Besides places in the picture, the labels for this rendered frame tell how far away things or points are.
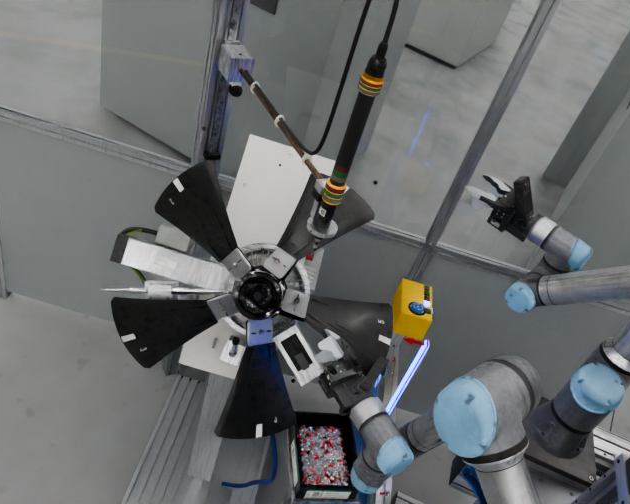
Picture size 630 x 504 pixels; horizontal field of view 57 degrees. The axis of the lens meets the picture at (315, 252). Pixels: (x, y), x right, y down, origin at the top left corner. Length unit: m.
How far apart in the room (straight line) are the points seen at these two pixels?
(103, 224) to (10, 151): 0.43
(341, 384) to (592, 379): 0.63
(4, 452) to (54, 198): 0.98
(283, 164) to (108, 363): 1.43
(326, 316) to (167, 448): 1.18
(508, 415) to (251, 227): 0.94
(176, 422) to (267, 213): 1.14
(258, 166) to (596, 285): 0.94
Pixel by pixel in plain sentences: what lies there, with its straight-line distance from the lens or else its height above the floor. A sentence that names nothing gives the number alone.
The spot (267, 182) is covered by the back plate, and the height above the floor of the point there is 1.27.
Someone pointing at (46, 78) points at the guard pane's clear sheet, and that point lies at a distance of 2.27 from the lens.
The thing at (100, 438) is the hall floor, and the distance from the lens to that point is 2.57.
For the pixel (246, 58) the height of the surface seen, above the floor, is 1.56.
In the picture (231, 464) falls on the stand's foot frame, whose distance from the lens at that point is 2.45.
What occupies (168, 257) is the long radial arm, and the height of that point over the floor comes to 1.13.
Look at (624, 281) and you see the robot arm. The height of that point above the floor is 1.53.
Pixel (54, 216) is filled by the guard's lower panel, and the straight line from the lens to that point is 2.58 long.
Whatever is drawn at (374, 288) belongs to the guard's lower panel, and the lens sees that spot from 2.33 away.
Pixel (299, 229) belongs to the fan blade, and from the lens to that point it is 1.47.
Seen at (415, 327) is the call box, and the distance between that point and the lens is 1.77.
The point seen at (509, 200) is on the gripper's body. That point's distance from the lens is 1.65.
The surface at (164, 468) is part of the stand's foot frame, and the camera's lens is 2.43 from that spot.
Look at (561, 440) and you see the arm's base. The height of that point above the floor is 1.09.
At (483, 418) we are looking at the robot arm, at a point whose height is 1.50.
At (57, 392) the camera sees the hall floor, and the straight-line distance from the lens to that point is 2.70.
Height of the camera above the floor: 2.20
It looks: 38 degrees down
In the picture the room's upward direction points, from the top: 19 degrees clockwise
